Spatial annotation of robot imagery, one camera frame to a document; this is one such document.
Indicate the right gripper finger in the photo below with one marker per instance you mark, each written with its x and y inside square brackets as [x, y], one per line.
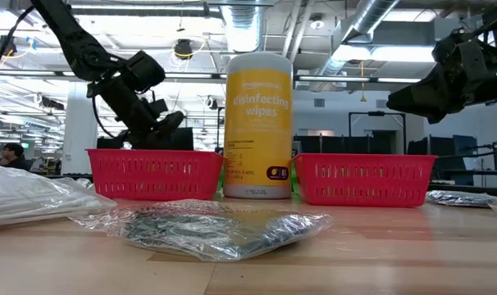
[420, 100]

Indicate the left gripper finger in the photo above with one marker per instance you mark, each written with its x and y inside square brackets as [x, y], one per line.
[170, 122]

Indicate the bagged black hair net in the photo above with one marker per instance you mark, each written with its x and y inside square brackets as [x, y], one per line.
[199, 229]
[457, 198]

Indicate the bagged cotton balls and swabs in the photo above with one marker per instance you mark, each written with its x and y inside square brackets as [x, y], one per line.
[35, 196]

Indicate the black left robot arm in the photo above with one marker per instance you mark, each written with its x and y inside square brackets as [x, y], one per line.
[72, 41]

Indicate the small black background monitor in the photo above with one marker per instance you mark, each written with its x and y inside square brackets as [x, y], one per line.
[108, 142]

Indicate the black gantry stand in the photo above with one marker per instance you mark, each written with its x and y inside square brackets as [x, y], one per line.
[377, 114]

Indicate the bright ceiling light panel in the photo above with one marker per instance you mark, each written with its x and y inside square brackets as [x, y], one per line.
[396, 53]

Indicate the red plastic slotted basket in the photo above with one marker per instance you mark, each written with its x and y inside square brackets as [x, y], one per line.
[363, 180]
[154, 174]

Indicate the dark workstation monitors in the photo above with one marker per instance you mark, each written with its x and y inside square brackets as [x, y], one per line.
[441, 151]

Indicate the white building pillar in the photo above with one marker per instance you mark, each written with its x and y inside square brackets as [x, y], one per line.
[74, 131]

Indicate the yellow disinfecting wipes canister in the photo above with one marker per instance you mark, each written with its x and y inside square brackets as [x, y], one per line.
[258, 123]

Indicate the long ceiling light strip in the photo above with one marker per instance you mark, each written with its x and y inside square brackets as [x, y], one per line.
[334, 78]
[27, 73]

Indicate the person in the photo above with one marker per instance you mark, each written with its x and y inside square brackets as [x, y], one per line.
[15, 157]

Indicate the black ceiling camera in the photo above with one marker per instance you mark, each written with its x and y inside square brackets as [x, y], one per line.
[4, 45]
[183, 48]

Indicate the spiral silver air duct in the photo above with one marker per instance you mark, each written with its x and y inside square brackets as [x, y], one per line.
[367, 18]

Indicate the smooth silver air duct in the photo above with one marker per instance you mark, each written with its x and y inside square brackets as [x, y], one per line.
[242, 24]

